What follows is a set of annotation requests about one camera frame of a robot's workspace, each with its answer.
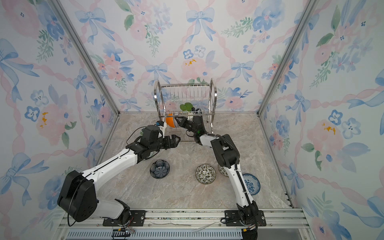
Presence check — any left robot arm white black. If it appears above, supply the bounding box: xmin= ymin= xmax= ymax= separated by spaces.
xmin=57 ymin=125 xmax=181 ymax=226

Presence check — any black white floral bowl right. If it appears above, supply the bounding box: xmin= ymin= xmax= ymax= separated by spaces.
xmin=218 ymin=165 xmax=229 ymax=178

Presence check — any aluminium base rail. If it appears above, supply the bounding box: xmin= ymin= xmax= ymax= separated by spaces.
xmin=53 ymin=209 xmax=315 ymax=240

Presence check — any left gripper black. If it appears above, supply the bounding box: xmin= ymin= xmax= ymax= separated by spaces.
xmin=150 ymin=134 xmax=181 ymax=154

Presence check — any dark blue flower bowl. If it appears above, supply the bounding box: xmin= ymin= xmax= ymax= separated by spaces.
xmin=150 ymin=160 xmax=170 ymax=179

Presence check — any black white floral bowl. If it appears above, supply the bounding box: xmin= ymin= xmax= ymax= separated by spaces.
xmin=195 ymin=164 xmax=217 ymax=185
xmin=218 ymin=165 xmax=229 ymax=178

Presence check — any stainless steel dish rack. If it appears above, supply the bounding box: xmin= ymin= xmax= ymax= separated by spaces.
xmin=154 ymin=78 xmax=218 ymax=142

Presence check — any green leaf-shaped dish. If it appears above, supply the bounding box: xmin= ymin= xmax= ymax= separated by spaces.
xmin=180 ymin=102 xmax=194 ymax=112

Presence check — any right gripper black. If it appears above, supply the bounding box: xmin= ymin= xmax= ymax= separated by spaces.
xmin=174 ymin=117 xmax=198 ymax=137

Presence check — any blue white patterned plate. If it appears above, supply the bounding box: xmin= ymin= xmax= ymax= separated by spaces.
xmin=243 ymin=173 xmax=261 ymax=196

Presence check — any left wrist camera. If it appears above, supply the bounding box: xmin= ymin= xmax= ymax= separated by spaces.
xmin=156 ymin=121 xmax=167 ymax=134

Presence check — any white bowl orange outside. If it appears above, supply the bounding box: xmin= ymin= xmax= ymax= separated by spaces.
xmin=165 ymin=114 xmax=178 ymax=128

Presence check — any black white floral bowl front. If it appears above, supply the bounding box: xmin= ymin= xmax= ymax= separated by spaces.
xmin=195 ymin=164 xmax=217 ymax=185

